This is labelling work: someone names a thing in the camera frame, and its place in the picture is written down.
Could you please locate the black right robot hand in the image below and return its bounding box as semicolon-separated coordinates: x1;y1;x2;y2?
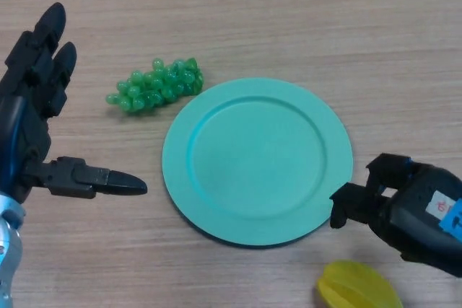
329;154;462;280

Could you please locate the green grape bunch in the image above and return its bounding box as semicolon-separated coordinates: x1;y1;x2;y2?
105;57;205;115

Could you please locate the yellow starfruit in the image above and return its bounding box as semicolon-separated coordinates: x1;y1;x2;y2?
316;259;404;308

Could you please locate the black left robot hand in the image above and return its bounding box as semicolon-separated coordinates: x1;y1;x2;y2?
0;1;148;203

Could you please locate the teal round plate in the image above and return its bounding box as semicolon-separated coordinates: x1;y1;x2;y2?
161;76;354;250

